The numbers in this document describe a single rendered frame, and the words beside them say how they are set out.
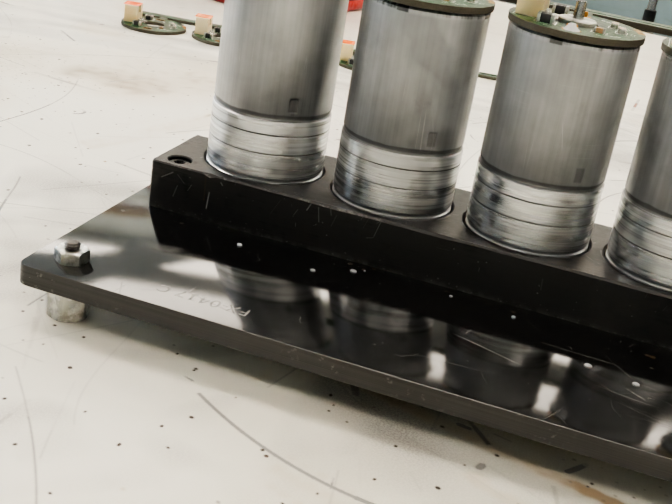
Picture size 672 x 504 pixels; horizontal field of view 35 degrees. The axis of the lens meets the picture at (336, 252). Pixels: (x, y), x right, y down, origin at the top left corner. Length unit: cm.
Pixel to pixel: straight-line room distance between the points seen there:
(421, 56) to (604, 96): 3
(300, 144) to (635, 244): 7
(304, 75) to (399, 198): 3
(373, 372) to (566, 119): 6
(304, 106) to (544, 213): 5
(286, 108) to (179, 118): 11
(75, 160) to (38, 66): 9
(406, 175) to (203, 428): 6
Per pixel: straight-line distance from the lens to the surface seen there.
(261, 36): 21
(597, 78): 20
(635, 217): 20
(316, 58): 21
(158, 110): 32
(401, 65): 20
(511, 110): 20
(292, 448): 17
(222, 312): 18
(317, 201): 21
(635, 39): 20
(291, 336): 18
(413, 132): 20
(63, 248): 19
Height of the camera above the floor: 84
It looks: 23 degrees down
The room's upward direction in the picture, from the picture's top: 10 degrees clockwise
